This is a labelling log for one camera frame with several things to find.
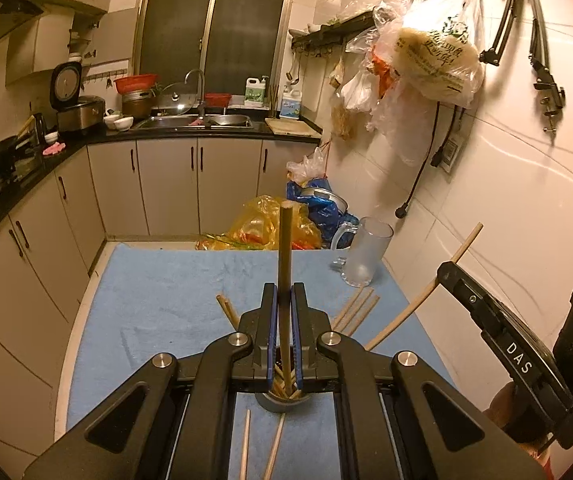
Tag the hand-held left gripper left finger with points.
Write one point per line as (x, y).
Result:
(269, 345)

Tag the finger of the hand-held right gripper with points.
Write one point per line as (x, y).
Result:
(511, 350)

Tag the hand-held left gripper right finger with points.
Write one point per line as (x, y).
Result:
(298, 345)

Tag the grey chopstick holder cup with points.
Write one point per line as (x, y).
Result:
(281, 406)

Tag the person's right hand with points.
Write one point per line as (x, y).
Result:
(503, 407)

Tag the blue fuzzy table cloth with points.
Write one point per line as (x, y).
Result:
(166, 300)

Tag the clear glass mug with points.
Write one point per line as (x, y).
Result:
(366, 255)

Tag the yellow plastic bag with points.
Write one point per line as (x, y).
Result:
(261, 220)

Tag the blue plastic bag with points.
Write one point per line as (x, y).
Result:
(331, 220)

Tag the steel pot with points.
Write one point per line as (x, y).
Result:
(324, 197)

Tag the white plastic bag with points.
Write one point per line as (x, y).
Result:
(309, 167)

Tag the white base cabinets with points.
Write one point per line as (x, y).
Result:
(166, 185)

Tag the wooden cutting board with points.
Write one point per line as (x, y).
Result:
(291, 127)

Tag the dried herb bundle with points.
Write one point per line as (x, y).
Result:
(345, 122)

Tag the white bottle blue label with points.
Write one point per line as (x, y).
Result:
(291, 107)

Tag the steel kitchen sink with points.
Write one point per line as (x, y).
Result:
(166, 122)

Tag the red bowl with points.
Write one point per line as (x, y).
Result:
(216, 99)

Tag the white bottle green label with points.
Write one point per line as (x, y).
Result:
(256, 92)

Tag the glass pot lid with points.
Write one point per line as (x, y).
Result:
(176, 100)

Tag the steel faucet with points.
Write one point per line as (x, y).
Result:
(200, 90)

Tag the white bowls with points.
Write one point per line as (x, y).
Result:
(119, 122)

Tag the brown cooking pot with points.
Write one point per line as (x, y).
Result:
(137, 105)

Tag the hanging bag with orange print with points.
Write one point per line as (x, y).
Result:
(371, 75)

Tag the pink cloth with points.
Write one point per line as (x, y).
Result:
(54, 149)

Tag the red plastic basin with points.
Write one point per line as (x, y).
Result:
(136, 83)

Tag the rice cooker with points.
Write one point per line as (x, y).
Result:
(79, 115)

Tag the large translucent hanging bag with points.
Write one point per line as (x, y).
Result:
(436, 60)

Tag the kitchen window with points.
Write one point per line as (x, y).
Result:
(246, 25)

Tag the white upper cabinet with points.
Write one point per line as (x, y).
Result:
(51, 45)

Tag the wall socket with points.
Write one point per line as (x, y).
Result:
(452, 152)

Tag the black wall shelf rack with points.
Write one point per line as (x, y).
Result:
(331, 30)

